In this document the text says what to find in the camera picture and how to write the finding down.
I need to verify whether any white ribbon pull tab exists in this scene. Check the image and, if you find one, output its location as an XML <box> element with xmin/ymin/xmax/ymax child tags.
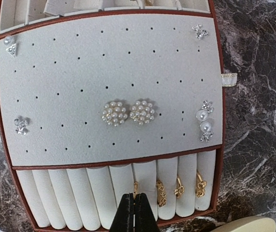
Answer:
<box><xmin>221</xmin><ymin>73</ymin><xmax>238</xmax><ymax>87</ymax></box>

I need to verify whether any left pearl cluster earring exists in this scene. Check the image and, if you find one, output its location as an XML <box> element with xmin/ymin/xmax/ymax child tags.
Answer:
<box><xmin>101</xmin><ymin>101</ymin><xmax>128</xmax><ymax>127</ymax></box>

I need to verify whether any silver crystal stud earring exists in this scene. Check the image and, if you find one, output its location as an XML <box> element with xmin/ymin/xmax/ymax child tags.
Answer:
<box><xmin>192</xmin><ymin>24</ymin><xmax>208</xmax><ymax>40</ymax></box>

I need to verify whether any lower pearl crystal earring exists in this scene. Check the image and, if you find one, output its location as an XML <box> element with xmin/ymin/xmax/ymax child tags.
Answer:
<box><xmin>199</xmin><ymin>119</ymin><xmax>214</xmax><ymax>143</ymax></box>

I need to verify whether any beige round plate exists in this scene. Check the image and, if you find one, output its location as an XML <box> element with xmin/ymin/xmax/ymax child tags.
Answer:
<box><xmin>211</xmin><ymin>216</ymin><xmax>276</xmax><ymax>232</ymax></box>

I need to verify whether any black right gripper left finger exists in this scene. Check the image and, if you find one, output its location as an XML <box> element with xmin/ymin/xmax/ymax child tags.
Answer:
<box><xmin>109</xmin><ymin>193</ymin><xmax>135</xmax><ymax>232</ymax></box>

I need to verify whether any right pearl cluster earring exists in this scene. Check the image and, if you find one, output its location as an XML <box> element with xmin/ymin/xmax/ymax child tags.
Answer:
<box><xmin>129</xmin><ymin>99</ymin><xmax>156</xmax><ymax>126</ymax></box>

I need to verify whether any gold bow ring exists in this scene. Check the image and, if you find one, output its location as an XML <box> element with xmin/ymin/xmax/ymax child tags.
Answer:
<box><xmin>194</xmin><ymin>171</ymin><xmax>207</xmax><ymax>198</ymax></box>

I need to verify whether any red jewelry tray insert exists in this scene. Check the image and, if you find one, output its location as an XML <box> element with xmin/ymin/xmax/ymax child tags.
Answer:
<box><xmin>0</xmin><ymin>0</ymin><xmax>225</xmax><ymax>232</ymax></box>

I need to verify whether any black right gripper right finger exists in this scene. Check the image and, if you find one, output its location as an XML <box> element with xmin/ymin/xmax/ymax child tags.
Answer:
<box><xmin>134</xmin><ymin>193</ymin><xmax>160</xmax><ymax>232</ymax></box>

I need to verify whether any silver triangle pearl earring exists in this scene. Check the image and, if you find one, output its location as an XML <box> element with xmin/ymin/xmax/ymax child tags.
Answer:
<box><xmin>3</xmin><ymin>35</ymin><xmax>17</xmax><ymax>58</ymax></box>

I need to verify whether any upper pearl crystal earring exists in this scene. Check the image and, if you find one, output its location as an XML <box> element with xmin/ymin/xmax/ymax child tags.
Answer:
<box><xmin>196</xmin><ymin>100</ymin><xmax>214</xmax><ymax>121</ymax></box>

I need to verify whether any gold knot ring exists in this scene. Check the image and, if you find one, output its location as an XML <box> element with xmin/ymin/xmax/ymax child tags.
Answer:
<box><xmin>173</xmin><ymin>177</ymin><xmax>185</xmax><ymax>199</ymax></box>

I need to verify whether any pearl crystal earring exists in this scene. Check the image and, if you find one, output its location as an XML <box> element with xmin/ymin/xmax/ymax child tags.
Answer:
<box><xmin>196</xmin><ymin>100</ymin><xmax>214</xmax><ymax>121</ymax></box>
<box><xmin>199</xmin><ymin>119</ymin><xmax>214</xmax><ymax>143</ymax></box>

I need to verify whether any pearl cluster earring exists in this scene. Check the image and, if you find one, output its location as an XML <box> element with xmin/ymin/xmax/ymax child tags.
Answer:
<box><xmin>101</xmin><ymin>101</ymin><xmax>128</xmax><ymax>127</ymax></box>
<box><xmin>129</xmin><ymin>99</ymin><xmax>156</xmax><ymax>126</ymax></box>

